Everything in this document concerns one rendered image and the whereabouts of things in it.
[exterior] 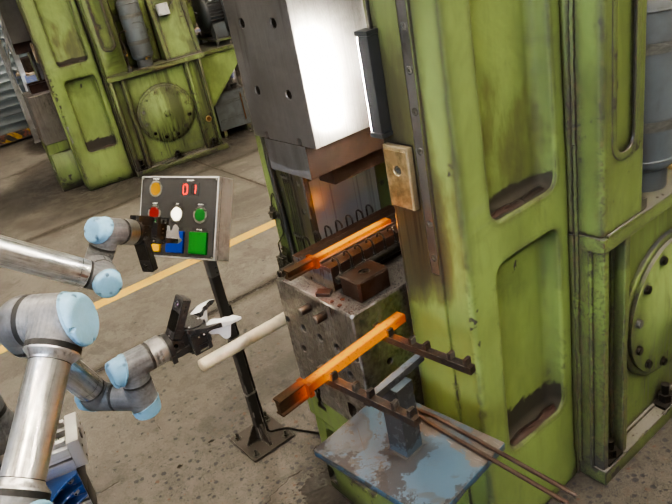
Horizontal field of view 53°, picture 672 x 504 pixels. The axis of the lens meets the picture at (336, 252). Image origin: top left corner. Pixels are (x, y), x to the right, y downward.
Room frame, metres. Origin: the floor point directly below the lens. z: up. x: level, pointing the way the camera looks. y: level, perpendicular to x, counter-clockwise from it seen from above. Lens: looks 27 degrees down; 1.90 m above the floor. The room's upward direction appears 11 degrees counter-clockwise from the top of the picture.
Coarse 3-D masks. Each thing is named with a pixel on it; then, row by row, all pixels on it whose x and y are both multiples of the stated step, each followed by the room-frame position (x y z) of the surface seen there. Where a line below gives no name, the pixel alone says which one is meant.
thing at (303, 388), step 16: (384, 320) 1.50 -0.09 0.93; (400, 320) 1.50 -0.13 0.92; (368, 336) 1.44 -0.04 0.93; (384, 336) 1.46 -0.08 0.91; (352, 352) 1.39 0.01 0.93; (320, 368) 1.35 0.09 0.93; (336, 368) 1.35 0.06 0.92; (304, 384) 1.29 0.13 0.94; (320, 384) 1.31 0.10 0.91; (288, 400) 1.26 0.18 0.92; (304, 400) 1.28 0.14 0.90
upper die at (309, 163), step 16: (368, 128) 1.85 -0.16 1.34; (272, 144) 1.86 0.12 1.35; (288, 144) 1.79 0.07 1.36; (336, 144) 1.79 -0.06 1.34; (352, 144) 1.82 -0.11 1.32; (368, 144) 1.85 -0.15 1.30; (272, 160) 1.88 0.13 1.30; (288, 160) 1.81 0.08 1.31; (304, 160) 1.74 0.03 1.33; (320, 160) 1.75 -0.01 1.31; (336, 160) 1.78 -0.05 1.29; (352, 160) 1.81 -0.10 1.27; (304, 176) 1.76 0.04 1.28
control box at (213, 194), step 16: (144, 176) 2.30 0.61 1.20; (160, 176) 2.26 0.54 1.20; (176, 176) 2.22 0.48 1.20; (192, 176) 2.19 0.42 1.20; (208, 176) 2.15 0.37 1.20; (144, 192) 2.27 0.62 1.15; (160, 192) 2.23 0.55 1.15; (176, 192) 2.20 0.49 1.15; (192, 192) 2.16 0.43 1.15; (208, 192) 2.13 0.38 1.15; (224, 192) 2.13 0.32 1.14; (144, 208) 2.24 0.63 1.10; (160, 208) 2.21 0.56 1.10; (192, 208) 2.14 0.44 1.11; (208, 208) 2.10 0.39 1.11; (224, 208) 2.11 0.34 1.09; (176, 224) 2.15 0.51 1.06; (192, 224) 2.11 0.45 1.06; (208, 224) 2.08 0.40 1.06; (224, 224) 2.09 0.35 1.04; (208, 240) 2.05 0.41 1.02; (224, 240) 2.07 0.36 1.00; (160, 256) 2.13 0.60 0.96; (176, 256) 2.10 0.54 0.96; (192, 256) 2.06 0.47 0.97; (208, 256) 2.03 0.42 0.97; (224, 256) 2.06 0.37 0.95
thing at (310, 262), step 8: (376, 224) 1.93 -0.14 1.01; (384, 224) 1.93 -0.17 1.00; (360, 232) 1.90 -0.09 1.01; (368, 232) 1.90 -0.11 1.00; (344, 240) 1.86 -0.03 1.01; (352, 240) 1.86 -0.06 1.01; (328, 248) 1.83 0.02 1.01; (336, 248) 1.82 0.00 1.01; (312, 256) 1.79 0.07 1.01; (320, 256) 1.79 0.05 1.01; (296, 264) 1.76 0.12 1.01; (304, 264) 1.75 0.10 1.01; (312, 264) 1.78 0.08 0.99; (288, 272) 1.72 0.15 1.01; (296, 272) 1.75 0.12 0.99; (304, 272) 1.75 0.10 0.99
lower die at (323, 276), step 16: (384, 208) 2.11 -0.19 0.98; (352, 224) 2.03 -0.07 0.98; (368, 224) 1.98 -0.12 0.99; (320, 240) 1.96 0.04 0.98; (336, 240) 1.91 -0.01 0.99; (368, 240) 1.86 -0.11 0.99; (304, 256) 1.85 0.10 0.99; (336, 256) 1.80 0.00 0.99; (352, 256) 1.78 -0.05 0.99; (368, 256) 1.81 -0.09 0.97; (320, 272) 1.78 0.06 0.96; (336, 272) 1.74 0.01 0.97; (336, 288) 1.73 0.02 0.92
